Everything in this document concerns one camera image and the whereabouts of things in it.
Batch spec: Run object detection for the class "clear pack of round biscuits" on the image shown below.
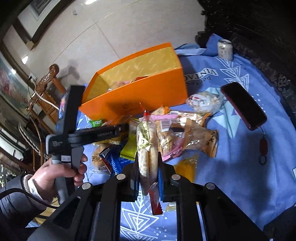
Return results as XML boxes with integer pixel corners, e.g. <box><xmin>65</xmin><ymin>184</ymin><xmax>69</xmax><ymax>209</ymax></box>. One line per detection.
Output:
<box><xmin>137</xmin><ymin>110</ymin><xmax>163</xmax><ymax>215</ymax></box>

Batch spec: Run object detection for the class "orange-brown snack packet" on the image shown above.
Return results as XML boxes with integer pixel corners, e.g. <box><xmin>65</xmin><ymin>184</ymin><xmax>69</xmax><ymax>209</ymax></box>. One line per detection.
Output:
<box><xmin>183</xmin><ymin>119</ymin><xmax>218</xmax><ymax>158</ymax></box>

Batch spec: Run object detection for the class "white round snack bag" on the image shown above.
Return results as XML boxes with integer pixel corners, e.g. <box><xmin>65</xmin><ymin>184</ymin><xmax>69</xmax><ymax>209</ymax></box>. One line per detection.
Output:
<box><xmin>186</xmin><ymin>91</ymin><xmax>224</xmax><ymax>115</ymax></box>

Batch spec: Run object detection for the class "dark jacket left forearm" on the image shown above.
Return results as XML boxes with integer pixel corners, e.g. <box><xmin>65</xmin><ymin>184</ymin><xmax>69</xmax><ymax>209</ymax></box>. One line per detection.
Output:
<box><xmin>1</xmin><ymin>174</ymin><xmax>52</xmax><ymax>240</ymax></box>

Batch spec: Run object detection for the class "left hand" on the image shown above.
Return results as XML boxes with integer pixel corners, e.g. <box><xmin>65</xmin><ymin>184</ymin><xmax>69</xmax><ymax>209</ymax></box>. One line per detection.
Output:
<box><xmin>27</xmin><ymin>154</ymin><xmax>88</xmax><ymax>201</ymax></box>

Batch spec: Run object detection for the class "blue snack packet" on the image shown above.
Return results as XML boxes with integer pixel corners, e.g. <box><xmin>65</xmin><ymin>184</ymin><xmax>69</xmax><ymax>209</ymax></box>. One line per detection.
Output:
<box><xmin>99</xmin><ymin>145</ymin><xmax>134</xmax><ymax>176</ymax></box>

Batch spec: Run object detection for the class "round brown bread pack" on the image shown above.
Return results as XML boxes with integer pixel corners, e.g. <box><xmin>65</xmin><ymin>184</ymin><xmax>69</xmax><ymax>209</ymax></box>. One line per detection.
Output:
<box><xmin>91</xmin><ymin>144</ymin><xmax>109</xmax><ymax>174</ymax></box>

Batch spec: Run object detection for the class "yellow-green snack packet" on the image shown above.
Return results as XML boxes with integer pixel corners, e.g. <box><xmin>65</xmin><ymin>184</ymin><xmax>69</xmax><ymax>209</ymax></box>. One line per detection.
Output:
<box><xmin>120</xmin><ymin>134</ymin><xmax>137</xmax><ymax>161</ymax></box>

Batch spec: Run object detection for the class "green snack packet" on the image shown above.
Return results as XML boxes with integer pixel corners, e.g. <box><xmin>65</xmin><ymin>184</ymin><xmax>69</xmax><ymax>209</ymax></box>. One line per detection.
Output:
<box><xmin>89</xmin><ymin>119</ymin><xmax>104</xmax><ymax>128</ymax></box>

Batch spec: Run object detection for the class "carved wooden chair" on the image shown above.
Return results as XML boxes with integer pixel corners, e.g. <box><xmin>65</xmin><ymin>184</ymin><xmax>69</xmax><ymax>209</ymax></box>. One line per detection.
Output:
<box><xmin>18</xmin><ymin>64</ymin><xmax>66</xmax><ymax>170</ymax></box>

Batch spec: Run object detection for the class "blue patterned tablecloth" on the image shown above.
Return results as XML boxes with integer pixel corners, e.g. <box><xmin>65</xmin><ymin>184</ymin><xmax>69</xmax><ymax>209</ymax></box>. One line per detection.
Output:
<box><xmin>25</xmin><ymin>34</ymin><xmax>296</xmax><ymax>241</ymax></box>

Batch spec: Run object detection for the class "orange cardboard box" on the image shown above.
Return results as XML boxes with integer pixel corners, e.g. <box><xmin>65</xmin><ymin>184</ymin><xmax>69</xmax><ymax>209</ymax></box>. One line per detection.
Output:
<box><xmin>79</xmin><ymin>43</ymin><xmax>188</xmax><ymax>121</ymax></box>

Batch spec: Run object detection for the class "white drink can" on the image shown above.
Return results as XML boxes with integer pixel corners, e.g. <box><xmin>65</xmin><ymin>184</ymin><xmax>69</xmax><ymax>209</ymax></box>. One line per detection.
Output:
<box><xmin>217</xmin><ymin>39</ymin><xmax>233</xmax><ymax>61</ymax></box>

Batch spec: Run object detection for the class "white cable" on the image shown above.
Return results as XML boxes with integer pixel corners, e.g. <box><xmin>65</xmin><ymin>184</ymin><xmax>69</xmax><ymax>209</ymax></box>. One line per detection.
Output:
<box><xmin>28</xmin><ymin>76</ymin><xmax>60</xmax><ymax>112</ymax></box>

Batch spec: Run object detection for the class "black cable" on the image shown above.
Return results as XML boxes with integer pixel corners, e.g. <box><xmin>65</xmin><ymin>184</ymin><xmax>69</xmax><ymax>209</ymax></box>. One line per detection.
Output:
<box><xmin>0</xmin><ymin>188</ymin><xmax>58</xmax><ymax>209</ymax></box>

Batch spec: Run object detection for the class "red phone charm strap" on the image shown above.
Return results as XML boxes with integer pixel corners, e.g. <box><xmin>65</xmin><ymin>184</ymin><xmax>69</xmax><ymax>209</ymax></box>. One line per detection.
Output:
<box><xmin>258</xmin><ymin>126</ymin><xmax>269</xmax><ymax>166</ymax></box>

